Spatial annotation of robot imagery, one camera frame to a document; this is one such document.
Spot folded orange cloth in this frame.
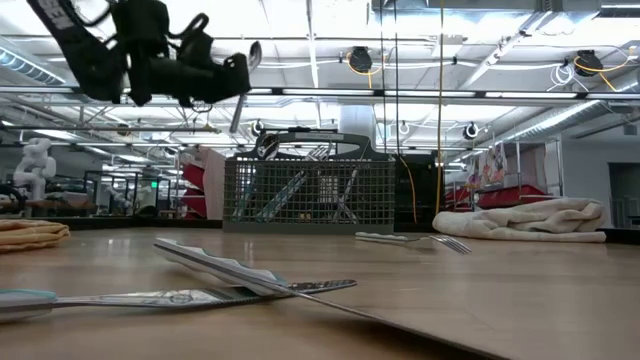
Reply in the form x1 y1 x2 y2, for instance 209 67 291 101
0 219 72 255

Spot grey mesh cutlery basket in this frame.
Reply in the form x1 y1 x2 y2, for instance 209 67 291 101
222 130 399 235

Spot white column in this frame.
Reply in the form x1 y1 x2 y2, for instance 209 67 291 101
339 104 377 151

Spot utensil with green diamond handle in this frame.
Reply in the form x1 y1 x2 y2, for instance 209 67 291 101
254 169 309 224

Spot red storage bins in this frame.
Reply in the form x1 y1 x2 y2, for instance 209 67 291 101
181 163 207 219
444 183 551 212

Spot thin black hanging cable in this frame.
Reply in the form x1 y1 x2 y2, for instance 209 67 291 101
378 0 387 154
393 0 402 157

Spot black hose loop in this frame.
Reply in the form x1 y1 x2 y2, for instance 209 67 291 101
0 183 26 217

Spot silver ventilation duct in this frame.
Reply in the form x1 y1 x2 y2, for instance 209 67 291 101
0 47 66 86
492 99 640 147

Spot table knife teal handle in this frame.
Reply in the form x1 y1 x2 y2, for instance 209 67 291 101
0 278 358 324

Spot black cabinet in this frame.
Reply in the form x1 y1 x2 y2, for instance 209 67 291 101
394 153 446 227

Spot metal shelf rack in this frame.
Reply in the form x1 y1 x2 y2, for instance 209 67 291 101
452 138 565 211

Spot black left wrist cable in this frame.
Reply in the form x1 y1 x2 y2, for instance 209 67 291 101
167 12 210 51

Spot dark door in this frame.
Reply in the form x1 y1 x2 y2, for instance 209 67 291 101
607 162 640 229

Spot overhead light bar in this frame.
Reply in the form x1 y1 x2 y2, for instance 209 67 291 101
0 85 640 101

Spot colourful hanging sheets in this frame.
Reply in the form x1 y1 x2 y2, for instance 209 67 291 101
467 144 507 189

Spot black metal frame station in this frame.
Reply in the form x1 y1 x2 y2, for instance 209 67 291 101
82 169 174 219

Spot curved yellow cable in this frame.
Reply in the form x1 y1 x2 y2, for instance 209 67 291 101
398 155 418 225

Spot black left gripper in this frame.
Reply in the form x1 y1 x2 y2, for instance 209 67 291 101
148 51 253 109

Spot black ceiling cable reel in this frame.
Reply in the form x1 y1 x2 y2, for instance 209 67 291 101
573 49 605 78
347 46 375 76

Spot crumpled beige towel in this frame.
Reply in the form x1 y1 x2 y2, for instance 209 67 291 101
432 197 609 245

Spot fork with pale handle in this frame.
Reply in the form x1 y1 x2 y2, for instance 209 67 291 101
353 230 473 256

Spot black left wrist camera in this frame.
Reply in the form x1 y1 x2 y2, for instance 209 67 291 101
175 29 217 64

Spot spoon with pale grey handle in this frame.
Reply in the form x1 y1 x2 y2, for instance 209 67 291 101
228 40 264 135

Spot pink board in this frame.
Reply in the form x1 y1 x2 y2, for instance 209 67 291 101
179 146 226 221

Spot table knife white handle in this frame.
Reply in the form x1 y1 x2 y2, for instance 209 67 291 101
153 237 506 360

